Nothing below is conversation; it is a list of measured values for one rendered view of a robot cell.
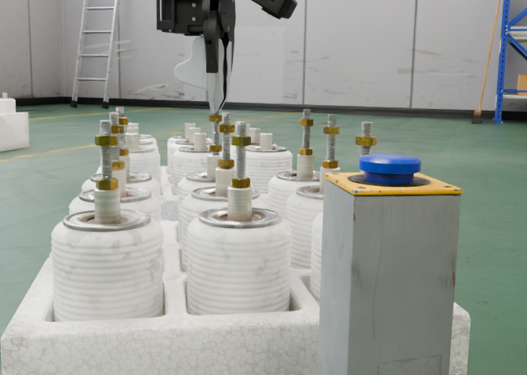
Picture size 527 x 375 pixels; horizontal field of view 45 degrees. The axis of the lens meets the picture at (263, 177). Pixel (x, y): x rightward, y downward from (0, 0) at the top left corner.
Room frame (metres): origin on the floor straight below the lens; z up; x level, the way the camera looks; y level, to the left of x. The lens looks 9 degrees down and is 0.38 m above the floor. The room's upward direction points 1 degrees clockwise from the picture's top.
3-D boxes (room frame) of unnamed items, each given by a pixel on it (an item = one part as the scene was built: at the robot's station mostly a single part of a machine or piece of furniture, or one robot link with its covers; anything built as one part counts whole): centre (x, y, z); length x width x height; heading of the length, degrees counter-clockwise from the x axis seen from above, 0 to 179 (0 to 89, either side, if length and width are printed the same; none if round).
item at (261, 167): (1.13, 0.00, 0.16); 0.10 x 0.10 x 0.18
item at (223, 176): (0.68, 0.04, 0.26); 0.02 x 0.02 x 0.03
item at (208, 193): (0.68, 0.04, 0.25); 0.08 x 0.08 x 0.01
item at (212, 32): (0.77, 0.06, 0.43); 0.05 x 0.02 x 0.09; 169
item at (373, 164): (0.41, -0.08, 0.32); 0.04 x 0.04 x 0.02
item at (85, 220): (0.54, 0.14, 0.25); 0.08 x 0.08 x 0.01
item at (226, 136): (0.68, 0.04, 0.30); 0.01 x 0.01 x 0.08
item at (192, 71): (0.78, 0.08, 0.38); 0.06 x 0.03 x 0.09; 79
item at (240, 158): (0.57, 0.02, 0.30); 0.01 x 0.01 x 0.08
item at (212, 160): (0.80, 0.06, 0.26); 0.02 x 0.02 x 0.03
